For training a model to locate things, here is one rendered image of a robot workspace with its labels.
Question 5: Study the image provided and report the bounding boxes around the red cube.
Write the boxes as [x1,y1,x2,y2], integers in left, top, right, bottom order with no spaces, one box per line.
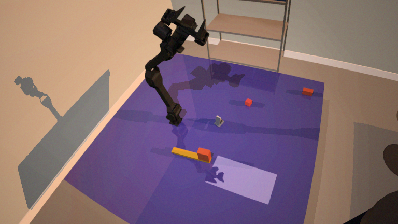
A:
[245,98,252,107]

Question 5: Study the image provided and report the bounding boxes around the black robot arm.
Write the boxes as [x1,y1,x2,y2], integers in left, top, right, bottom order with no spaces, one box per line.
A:
[145,14,198,126]

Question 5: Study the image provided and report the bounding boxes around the red-orange rectangular block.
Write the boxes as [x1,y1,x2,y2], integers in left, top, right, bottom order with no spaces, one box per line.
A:
[302,87,313,96]

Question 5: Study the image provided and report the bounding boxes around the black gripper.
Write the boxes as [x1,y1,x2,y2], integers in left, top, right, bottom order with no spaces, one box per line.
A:
[161,6,210,46]

